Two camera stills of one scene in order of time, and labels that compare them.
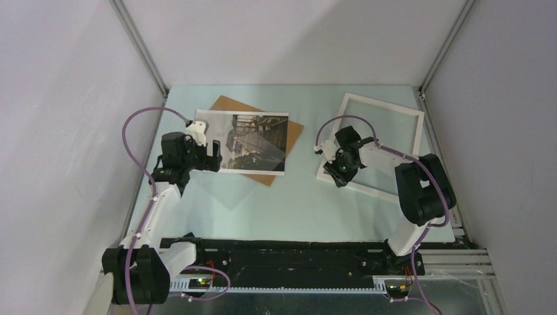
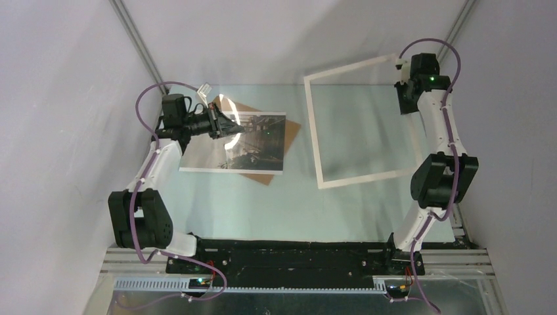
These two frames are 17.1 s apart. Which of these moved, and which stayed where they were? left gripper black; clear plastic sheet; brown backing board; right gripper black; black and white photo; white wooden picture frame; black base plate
Moved: clear plastic sheet; left gripper black; white wooden picture frame; right gripper black
Stayed: black base plate; brown backing board; black and white photo
